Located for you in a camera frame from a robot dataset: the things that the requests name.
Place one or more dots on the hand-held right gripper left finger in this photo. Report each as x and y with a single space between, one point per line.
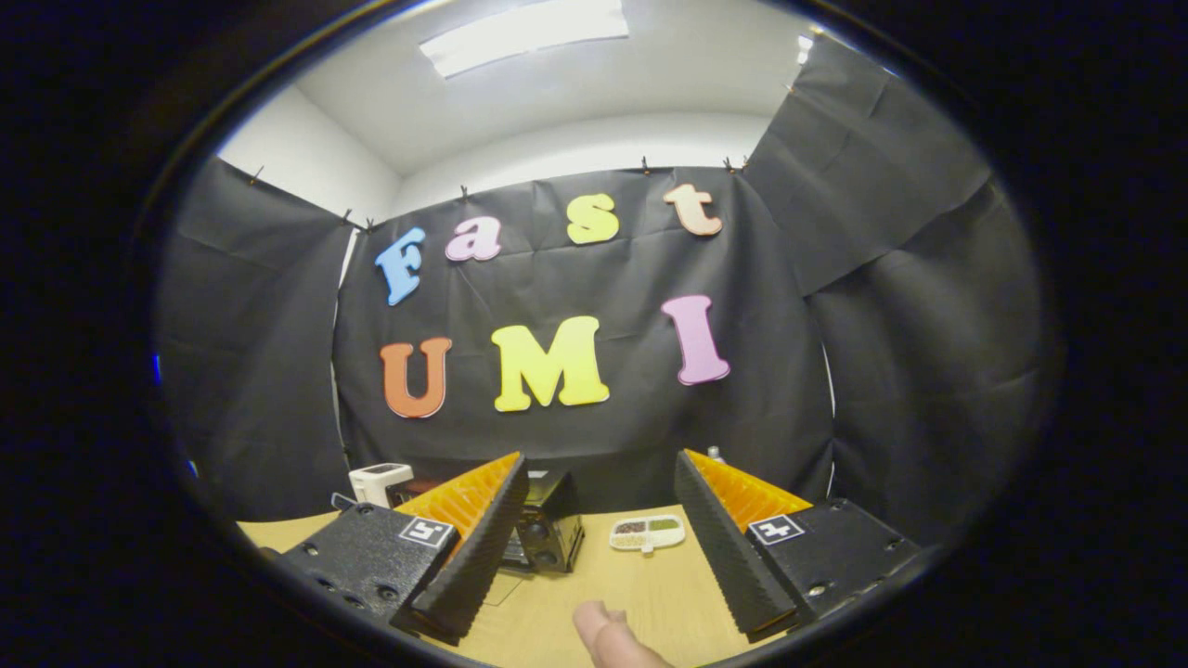
483 547

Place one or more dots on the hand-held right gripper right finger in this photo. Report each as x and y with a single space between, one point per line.
724 547

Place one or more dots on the black electric oven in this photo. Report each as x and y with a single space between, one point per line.
552 529

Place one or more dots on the white divided snack tray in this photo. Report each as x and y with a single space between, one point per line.
648 533

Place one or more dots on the white small appliance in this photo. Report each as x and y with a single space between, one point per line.
379 482

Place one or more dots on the black backdrop cloth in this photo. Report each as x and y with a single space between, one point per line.
631 278

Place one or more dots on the small ceiling light panel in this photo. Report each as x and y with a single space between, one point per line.
805 50

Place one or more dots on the large ceiling light panel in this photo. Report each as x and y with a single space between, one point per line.
524 35

